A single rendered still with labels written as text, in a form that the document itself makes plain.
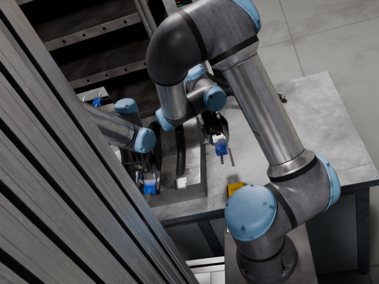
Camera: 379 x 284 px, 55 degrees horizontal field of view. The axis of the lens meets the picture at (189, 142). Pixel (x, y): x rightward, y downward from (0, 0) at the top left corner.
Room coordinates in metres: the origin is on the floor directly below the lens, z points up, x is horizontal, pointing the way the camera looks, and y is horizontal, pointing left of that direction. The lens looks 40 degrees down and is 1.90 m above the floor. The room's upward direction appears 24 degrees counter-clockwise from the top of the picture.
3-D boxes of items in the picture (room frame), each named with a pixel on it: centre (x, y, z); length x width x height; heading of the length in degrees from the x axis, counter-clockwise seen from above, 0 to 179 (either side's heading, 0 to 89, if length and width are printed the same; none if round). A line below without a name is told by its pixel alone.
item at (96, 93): (2.17, 0.37, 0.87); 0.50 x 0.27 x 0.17; 163
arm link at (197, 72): (1.05, -0.11, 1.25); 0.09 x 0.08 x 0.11; 9
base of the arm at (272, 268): (0.49, -0.06, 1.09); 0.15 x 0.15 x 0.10
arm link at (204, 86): (0.95, -0.10, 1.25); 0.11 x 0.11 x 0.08; 9
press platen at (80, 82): (2.30, 0.38, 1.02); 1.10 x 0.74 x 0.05; 73
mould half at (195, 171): (1.24, 0.08, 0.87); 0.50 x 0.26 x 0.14; 163
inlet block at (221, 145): (1.04, -0.10, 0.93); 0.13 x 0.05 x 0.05; 163
